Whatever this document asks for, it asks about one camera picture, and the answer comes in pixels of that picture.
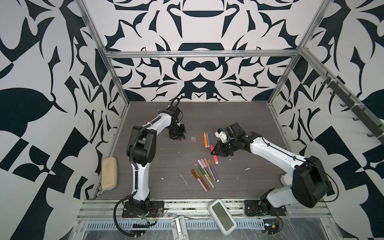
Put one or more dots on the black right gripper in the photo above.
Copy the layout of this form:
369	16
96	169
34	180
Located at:
220	151

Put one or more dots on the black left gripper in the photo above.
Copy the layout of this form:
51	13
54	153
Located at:
182	135

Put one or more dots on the pink red highlighter pen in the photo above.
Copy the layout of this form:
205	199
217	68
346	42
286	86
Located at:
214	156

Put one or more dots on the blue highlighter pen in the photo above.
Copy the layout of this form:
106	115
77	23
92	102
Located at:
207	139

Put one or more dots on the orange highlighter pen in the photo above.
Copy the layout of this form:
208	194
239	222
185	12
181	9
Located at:
205	140

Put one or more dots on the gold cap beige marker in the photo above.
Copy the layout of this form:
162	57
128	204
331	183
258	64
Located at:
209	168

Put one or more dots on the pink cap green marker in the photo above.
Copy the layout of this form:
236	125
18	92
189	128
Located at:
206	168

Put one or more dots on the purple highlighter pen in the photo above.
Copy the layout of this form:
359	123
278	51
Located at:
213	171

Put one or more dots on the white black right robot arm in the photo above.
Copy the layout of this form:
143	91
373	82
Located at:
310	182

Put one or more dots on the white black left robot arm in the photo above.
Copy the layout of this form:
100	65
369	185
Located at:
141	151

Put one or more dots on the gold cap brown marker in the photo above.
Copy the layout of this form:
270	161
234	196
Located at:
202	179

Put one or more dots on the white square alarm clock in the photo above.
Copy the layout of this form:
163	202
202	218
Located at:
286	180

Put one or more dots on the beige sponge block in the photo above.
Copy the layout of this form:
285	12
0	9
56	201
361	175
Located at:
109	174

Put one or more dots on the aluminium horizontal back bar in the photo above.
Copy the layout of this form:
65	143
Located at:
201	54

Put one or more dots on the white tablet device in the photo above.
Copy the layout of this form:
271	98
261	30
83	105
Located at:
220	214

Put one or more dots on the small circuit board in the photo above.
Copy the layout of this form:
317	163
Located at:
273	226

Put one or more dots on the grey hook rack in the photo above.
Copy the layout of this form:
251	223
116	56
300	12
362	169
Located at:
350	102

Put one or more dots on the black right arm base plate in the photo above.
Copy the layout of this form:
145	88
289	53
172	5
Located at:
252	207

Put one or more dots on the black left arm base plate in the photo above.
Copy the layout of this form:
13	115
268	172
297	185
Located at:
153	208

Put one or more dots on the white bracket front rail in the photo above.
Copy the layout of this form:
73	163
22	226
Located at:
179	228

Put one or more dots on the aluminium corner post back left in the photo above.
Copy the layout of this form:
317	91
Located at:
98	70

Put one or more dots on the aluminium corner post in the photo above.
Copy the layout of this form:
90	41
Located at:
98	70
318	17

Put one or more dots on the aluminium corner post back right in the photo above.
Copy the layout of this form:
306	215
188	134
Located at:
318	17

